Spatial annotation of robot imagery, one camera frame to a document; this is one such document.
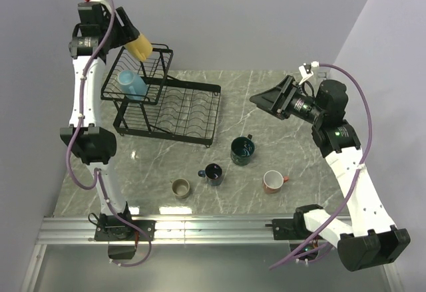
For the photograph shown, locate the yellow ceramic mug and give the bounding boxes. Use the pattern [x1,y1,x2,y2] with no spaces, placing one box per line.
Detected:
[124,33,153,62]

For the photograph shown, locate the light blue ceramic mug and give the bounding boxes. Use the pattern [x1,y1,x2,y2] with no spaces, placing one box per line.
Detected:
[117,70,148,101]

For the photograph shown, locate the aluminium table edge rail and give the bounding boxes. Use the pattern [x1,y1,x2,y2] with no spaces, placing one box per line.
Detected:
[316,71,328,80]

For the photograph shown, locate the olive brown small cup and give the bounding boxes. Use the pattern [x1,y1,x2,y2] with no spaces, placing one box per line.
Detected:
[172,178,191,199]

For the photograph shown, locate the dark blue glossy mug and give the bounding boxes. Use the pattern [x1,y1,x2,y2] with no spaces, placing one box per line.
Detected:
[198,163,224,186]

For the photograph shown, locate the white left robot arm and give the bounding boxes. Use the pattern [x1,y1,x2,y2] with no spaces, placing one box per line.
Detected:
[60,1,137,240]

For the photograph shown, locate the red orange mug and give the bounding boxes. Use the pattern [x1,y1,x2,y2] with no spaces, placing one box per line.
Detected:
[262,170,290,194]

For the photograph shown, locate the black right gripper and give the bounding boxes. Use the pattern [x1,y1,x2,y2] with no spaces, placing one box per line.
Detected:
[250,75,325,125]

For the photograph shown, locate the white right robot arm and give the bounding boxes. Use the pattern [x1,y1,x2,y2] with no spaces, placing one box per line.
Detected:
[250,75,411,271]

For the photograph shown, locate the black wire dish rack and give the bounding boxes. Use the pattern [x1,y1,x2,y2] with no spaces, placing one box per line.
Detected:
[101,44,221,147]

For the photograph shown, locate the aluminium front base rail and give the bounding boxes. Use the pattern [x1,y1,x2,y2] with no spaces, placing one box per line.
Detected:
[36,214,303,245]

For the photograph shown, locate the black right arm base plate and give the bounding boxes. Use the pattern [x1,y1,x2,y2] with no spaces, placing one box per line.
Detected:
[265,218,312,241]

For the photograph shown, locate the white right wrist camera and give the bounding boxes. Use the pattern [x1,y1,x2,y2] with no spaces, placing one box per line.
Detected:
[298,61,320,85]

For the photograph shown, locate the dark green patterned mug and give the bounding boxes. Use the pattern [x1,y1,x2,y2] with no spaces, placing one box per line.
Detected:
[230,134,256,166]

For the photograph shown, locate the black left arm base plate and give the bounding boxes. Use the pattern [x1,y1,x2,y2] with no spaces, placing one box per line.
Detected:
[94,218,156,241]

